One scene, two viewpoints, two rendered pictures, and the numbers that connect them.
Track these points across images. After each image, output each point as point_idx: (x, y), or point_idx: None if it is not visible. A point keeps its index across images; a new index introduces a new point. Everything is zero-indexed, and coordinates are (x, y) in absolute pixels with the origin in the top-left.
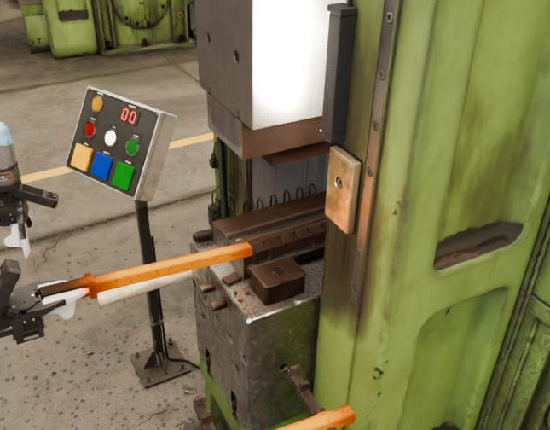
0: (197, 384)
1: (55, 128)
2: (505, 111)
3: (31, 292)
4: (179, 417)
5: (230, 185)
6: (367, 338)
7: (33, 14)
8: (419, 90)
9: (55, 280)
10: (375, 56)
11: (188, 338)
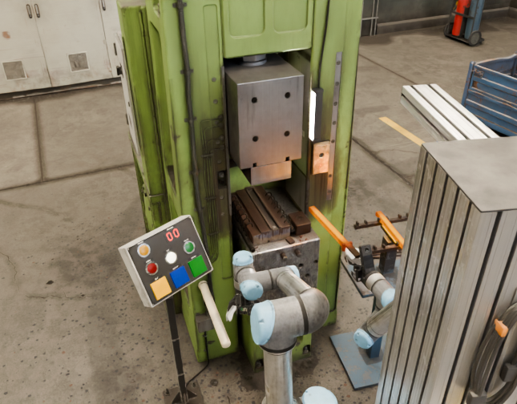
0: (209, 378)
1: None
2: None
3: (357, 258)
4: (235, 389)
5: (212, 228)
6: (337, 205)
7: None
8: (352, 99)
9: (346, 254)
10: (332, 98)
11: (163, 383)
